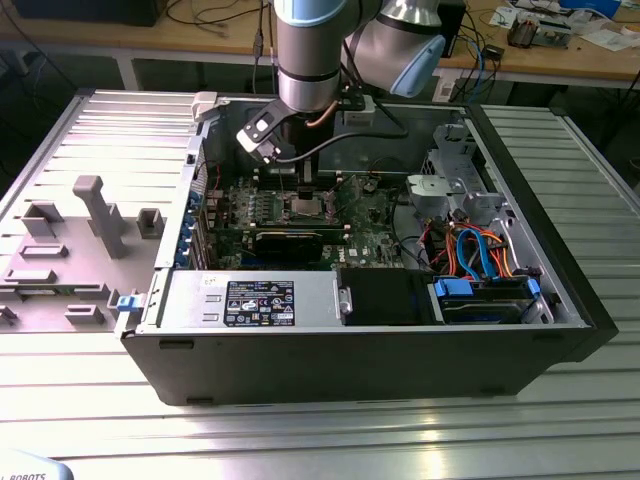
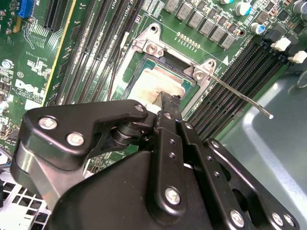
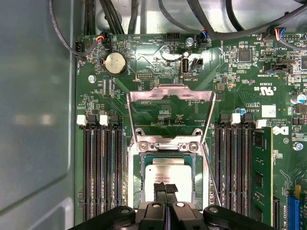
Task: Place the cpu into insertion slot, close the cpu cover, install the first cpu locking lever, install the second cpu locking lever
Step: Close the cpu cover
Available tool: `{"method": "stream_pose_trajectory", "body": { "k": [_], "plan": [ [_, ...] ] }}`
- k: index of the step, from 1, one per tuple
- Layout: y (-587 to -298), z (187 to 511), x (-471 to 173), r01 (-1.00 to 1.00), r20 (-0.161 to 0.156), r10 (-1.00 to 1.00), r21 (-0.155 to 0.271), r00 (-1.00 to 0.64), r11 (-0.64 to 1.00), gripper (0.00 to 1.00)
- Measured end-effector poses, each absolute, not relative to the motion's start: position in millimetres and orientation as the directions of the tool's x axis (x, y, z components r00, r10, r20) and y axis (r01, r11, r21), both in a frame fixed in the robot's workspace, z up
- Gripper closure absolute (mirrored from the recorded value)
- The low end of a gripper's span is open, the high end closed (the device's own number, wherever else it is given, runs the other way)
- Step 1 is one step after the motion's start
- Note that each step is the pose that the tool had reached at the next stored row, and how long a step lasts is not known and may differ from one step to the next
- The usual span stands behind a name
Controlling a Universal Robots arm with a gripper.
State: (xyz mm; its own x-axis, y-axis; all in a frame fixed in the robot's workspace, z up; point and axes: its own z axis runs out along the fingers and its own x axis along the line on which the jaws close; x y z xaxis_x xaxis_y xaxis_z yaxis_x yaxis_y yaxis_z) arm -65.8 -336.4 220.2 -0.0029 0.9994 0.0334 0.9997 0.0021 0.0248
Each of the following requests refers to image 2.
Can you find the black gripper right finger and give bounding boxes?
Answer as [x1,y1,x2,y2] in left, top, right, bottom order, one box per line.
[171,95,300,230]

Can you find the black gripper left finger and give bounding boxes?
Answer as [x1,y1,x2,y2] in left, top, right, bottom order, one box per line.
[11,92,188,220]

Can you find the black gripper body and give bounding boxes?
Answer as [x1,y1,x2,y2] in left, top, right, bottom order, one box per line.
[49,150,230,230]

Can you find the silver CPU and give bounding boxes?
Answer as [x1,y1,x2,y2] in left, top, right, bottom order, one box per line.
[118,58,195,108]

